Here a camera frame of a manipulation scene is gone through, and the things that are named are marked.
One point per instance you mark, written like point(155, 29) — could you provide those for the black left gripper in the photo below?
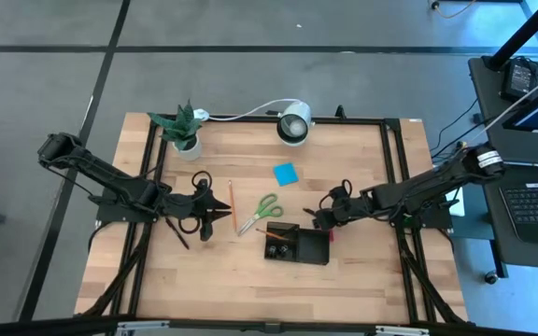
point(189, 206)

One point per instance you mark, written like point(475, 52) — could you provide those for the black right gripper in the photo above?
point(348, 207)

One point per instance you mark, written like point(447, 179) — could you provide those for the red eraser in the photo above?
point(331, 235)

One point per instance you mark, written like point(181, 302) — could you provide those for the black mesh desk organizer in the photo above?
point(313, 249)

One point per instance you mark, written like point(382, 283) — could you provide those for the black binder clip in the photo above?
point(283, 251)
point(271, 252)

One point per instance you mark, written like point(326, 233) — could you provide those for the blue sticky note pad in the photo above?
point(286, 174)

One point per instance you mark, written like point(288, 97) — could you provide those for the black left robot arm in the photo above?
point(110, 179)

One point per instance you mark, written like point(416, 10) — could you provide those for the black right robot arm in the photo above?
point(418, 191)

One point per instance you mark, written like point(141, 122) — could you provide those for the snake plant in white pot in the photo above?
point(182, 133)

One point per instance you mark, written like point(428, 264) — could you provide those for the white desk lamp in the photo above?
point(297, 116)

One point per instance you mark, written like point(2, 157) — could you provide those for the black desk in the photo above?
point(498, 252)
point(488, 107)

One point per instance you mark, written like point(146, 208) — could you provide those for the black caster wheel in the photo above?
point(491, 278)

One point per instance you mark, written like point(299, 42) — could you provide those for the black rig beam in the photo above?
point(63, 326)

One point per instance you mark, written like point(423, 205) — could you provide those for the black laptop keyboard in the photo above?
point(537, 205)

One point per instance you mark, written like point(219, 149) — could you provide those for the black power adapter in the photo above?
point(519, 79)

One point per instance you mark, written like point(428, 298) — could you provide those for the black pole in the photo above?
point(526, 32)

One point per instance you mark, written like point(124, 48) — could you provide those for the black aluminium table frame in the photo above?
point(344, 120)

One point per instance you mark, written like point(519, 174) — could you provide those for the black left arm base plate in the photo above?
point(110, 214)

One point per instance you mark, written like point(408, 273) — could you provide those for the small black bracket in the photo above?
point(340, 113)

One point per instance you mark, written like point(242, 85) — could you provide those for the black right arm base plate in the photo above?
point(437, 223)

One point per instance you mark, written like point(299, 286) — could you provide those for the silver bracket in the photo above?
point(143, 325)
point(402, 330)

